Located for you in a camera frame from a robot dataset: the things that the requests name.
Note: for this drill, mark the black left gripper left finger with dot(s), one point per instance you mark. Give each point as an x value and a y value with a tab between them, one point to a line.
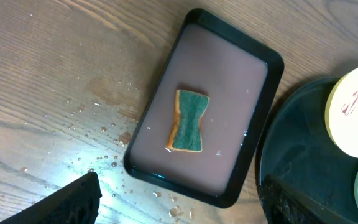
76	203

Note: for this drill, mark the black round tray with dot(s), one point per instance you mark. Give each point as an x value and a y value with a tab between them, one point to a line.
297	149

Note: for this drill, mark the green orange sponge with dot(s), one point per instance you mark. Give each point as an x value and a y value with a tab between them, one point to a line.
185	134

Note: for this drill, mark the yellow dirty plate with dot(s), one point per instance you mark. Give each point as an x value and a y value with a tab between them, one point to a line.
341	114

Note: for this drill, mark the black rectangular water tray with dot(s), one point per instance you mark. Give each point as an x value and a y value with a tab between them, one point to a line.
202	124

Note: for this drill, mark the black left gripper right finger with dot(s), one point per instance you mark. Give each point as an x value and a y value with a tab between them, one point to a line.
284	203

